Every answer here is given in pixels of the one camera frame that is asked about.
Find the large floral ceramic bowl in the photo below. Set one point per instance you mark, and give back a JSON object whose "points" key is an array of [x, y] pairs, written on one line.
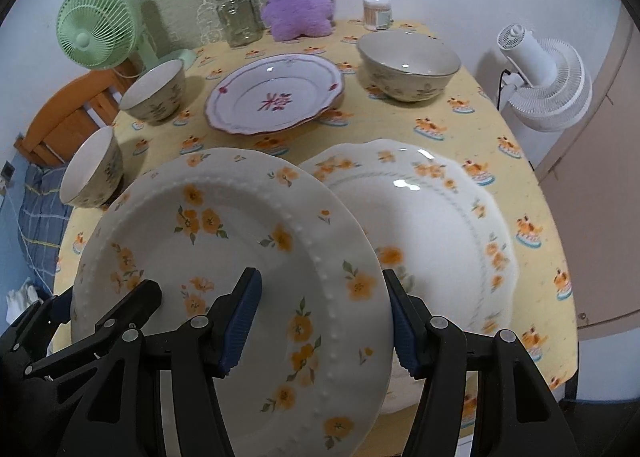
{"points": [[400, 82]]}

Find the blue plaid cloth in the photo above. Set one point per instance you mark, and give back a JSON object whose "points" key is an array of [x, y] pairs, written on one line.
{"points": [[40, 217]]}

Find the white crumpled cloth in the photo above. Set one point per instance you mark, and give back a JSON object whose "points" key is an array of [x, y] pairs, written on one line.
{"points": [[22, 297]]}

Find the empty glass jar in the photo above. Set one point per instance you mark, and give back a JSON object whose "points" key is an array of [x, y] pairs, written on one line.
{"points": [[239, 19]]}

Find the cotton swab container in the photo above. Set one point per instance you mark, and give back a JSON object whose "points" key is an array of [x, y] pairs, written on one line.
{"points": [[377, 14]]}

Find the red patterned white plate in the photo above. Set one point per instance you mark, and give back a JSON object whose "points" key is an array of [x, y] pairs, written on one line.
{"points": [[300, 87]]}

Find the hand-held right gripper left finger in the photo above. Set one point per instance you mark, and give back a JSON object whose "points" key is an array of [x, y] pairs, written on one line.
{"points": [[242, 324]]}

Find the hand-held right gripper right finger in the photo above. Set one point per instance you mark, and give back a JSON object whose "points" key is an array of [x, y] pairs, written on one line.
{"points": [[401, 332]]}

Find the scalloped orange flower plate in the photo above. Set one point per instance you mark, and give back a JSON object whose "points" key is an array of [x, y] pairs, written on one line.
{"points": [[425, 237]]}

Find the orange wooden chair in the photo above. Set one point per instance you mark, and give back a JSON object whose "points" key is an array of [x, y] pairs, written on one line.
{"points": [[60, 122]]}

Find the white desk fan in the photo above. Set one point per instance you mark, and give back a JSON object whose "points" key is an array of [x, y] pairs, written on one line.
{"points": [[550, 82]]}

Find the small floral ceramic bowl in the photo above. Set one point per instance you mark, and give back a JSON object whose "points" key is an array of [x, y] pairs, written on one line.
{"points": [[160, 102], [100, 182]]}

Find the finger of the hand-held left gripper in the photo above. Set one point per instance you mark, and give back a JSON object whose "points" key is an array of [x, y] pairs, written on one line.
{"points": [[135, 302], [45, 313]]}

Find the beaded orange flower plate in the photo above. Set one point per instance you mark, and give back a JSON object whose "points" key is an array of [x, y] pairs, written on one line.
{"points": [[240, 217]]}

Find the green desk fan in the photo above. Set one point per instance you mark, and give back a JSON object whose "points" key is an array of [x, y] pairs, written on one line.
{"points": [[90, 27]]}

